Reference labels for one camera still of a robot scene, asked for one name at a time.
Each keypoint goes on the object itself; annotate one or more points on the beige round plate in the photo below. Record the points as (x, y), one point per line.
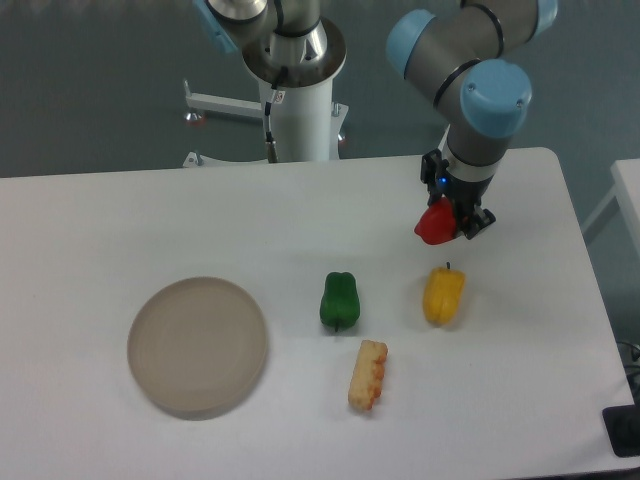
(197, 347)

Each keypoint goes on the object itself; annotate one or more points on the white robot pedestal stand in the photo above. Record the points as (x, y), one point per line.
(300, 119)

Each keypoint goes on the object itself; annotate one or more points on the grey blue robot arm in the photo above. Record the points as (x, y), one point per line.
(457, 64)

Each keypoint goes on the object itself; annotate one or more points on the yellow toy corn piece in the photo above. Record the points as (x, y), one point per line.
(368, 374)

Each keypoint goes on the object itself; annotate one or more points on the black device at table edge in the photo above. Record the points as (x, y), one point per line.
(622, 426)

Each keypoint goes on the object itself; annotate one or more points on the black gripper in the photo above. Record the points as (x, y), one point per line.
(466, 197)

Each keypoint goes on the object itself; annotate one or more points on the white side table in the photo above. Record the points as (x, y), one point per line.
(622, 197)

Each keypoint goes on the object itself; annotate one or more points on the green toy pepper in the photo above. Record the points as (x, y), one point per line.
(340, 307)

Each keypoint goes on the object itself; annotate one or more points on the red toy pepper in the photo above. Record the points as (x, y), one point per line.
(437, 225)

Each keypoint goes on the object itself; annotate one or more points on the yellow toy pepper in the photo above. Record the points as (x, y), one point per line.
(442, 294)

